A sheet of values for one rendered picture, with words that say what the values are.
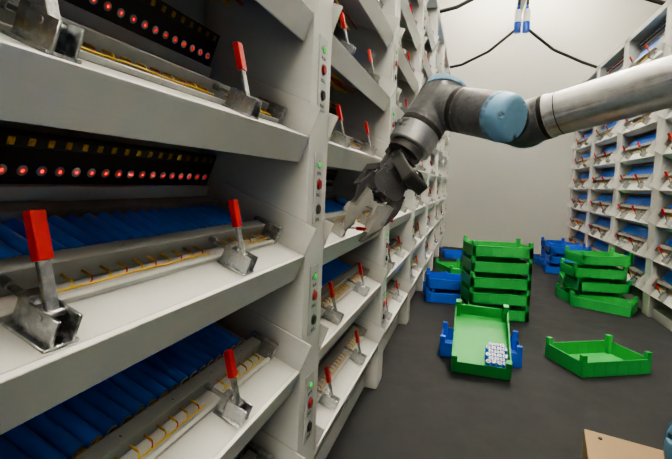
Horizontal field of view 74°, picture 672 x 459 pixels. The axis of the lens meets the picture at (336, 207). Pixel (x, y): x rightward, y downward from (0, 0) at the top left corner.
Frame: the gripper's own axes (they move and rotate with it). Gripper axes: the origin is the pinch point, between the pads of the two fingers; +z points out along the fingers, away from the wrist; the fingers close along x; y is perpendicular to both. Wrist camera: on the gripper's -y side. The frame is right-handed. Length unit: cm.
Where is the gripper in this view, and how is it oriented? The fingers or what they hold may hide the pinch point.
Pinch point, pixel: (357, 230)
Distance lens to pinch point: 84.3
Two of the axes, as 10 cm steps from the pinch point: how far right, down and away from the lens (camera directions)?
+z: -5.6, 8.1, -1.9
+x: -7.4, -5.8, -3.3
